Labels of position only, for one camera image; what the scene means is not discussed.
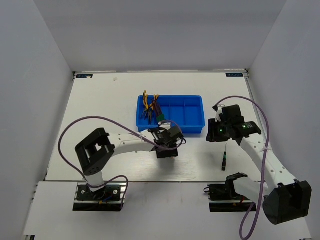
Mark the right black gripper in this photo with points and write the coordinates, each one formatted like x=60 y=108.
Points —
x=212 y=136

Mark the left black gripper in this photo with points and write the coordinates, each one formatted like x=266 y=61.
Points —
x=171 y=153

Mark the yellow black needle-nose pliers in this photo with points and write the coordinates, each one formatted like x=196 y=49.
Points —
x=150 y=108

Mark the green hex key set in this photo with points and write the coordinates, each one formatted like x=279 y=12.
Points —
x=159 y=116

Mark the yellow black combination pliers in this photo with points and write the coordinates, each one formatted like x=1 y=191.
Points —
x=145 y=104

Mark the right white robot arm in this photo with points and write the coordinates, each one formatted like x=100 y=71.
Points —
x=280 y=194

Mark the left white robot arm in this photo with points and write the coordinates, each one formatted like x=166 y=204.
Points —
x=99 y=147

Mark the slim black green screwdriver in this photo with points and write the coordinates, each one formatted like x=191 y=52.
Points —
x=224 y=160

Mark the blue compartment tray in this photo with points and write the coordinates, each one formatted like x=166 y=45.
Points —
x=185 y=110

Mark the right blue corner label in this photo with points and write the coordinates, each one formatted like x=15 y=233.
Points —
x=234 y=75

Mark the blue corner label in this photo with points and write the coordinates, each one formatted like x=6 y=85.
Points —
x=234 y=75
x=84 y=76

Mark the left blue corner label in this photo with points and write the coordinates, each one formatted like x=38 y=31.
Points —
x=84 y=76

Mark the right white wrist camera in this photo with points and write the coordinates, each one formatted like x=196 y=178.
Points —
x=218 y=108

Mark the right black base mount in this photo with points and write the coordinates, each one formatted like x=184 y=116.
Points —
x=221 y=202

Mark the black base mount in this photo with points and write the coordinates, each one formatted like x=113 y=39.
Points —
x=111 y=198
x=221 y=202

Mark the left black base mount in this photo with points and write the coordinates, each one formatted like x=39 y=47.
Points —
x=111 y=198

